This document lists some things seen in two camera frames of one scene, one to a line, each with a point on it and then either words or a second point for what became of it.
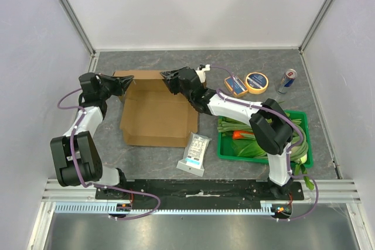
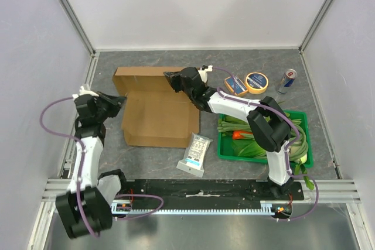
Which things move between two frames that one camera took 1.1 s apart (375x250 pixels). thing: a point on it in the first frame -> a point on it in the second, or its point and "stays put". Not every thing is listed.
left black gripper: [120, 83] -> [115, 102]
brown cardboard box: [152, 115] stays put
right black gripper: [175, 80] stays put
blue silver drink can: [287, 81] stays put
